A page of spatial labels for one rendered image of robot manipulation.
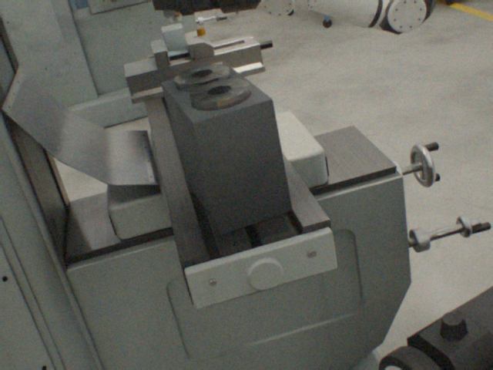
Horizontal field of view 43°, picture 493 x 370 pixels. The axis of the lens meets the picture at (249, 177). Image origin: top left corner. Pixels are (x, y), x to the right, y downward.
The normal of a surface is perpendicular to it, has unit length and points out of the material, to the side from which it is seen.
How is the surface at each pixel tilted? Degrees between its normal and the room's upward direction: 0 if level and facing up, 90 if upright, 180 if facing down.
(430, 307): 0
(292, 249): 90
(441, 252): 0
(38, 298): 88
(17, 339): 89
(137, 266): 90
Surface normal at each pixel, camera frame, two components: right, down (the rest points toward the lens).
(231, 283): 0.22, 0.42
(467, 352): 0.22, -0.39
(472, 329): -0.18, -0.87
